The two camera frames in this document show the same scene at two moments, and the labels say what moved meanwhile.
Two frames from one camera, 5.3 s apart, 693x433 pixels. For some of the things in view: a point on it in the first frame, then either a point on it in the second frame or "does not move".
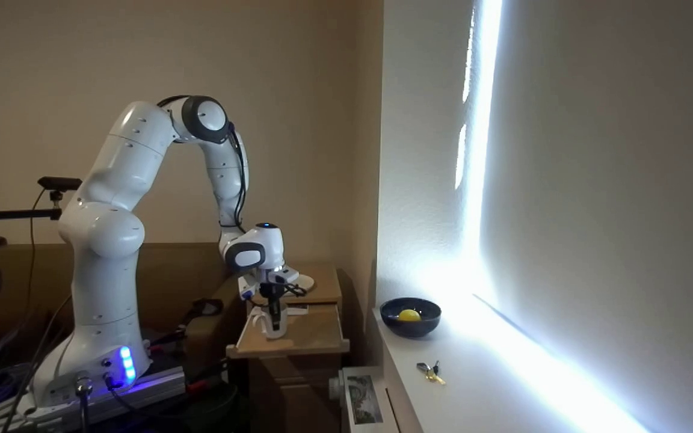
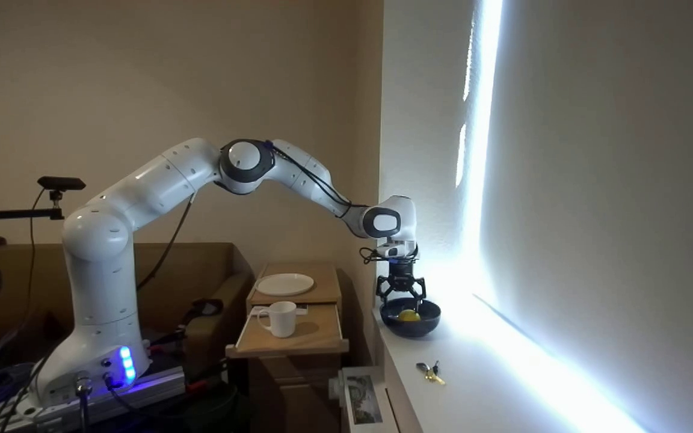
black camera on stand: [57, 186] does not move
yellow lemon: [411, 316] does not move
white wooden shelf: [313, 333] does not move
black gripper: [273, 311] -> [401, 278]
